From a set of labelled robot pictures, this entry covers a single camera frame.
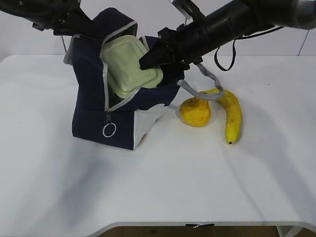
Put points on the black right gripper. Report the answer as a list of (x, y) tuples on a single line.
[(180, 47)]

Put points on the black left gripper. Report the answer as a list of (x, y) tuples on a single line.
[(69, 22)]

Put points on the green lid glass container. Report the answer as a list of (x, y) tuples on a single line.
[(122, 57)]

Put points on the yellow pear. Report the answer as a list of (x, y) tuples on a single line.
[(195, 112)]

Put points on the navy blue lunch bag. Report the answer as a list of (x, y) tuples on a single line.
[(96, 117)]

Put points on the yellow banana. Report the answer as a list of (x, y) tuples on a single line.
[(233, 116)]

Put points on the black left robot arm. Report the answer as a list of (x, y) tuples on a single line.
[(33, 9)]

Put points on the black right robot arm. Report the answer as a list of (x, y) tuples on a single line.
[(237, 19)]

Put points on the black tape on table edge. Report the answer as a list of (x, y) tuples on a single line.
[(199, 225)]

